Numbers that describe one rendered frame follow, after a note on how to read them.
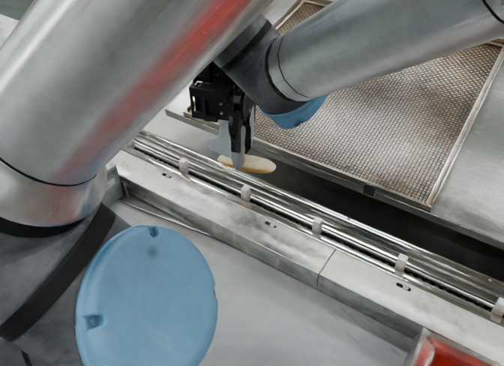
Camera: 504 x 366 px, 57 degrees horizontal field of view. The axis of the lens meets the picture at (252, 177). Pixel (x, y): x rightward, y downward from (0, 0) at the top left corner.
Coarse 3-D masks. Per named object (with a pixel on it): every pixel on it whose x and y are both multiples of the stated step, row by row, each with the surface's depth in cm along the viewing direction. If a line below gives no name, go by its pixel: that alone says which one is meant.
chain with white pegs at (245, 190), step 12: (132, 144) 92; (180, 168) 86; (204, 180) 86; (288, 216) 78; (312, 228) 75; (336, 240) 75; (360, 252) 73; (396, 264) 69; (420, 276) 69; (444, 288) 67; (468, 300) 66; (492, 312) 64
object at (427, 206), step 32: (320, 0) 116; (480, 64) 95; (352, 96) 92; (416, 96) 90; (448, 96) 90; (480, 96) 88; (256, 128) 89; (352, 128) 86; (448, 128) 84; (448, 160) 79; (384, 192) 75
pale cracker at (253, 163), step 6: (222, 156) 77; (246, 156) 77; (252, 156) 77; (222, 162) 76; (228, 162) 76; (246, 162) 76; (252, 162) 76; (258, 162) 76; (264, 162) 76; (270, 162) 76; (234, 168) 76; (246, 168) 75; (252, 168) 75; (258, 168) 75; (264, 168) 75; (270, 168) 75
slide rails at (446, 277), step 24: (144, 144) 92; (168, 168) 87; (192, 168) 87; (216, 192) 82; (264, 192) 82; (312, 216) 77; (360, 240) 73; (384, 264) 69; (408, 264) 69; (432, 264) 69; (432, 288) 66; (480, 288) 66; (480, 312) 63
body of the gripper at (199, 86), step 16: (208, 64) 64; (208, 80) 66; (224, 80) 66; (192, 96) 67; (208, 96) 66; (224, 96) 65; (240, 96) 65; (192, 112) 69; (208, 112) 68; (224, 112) 68
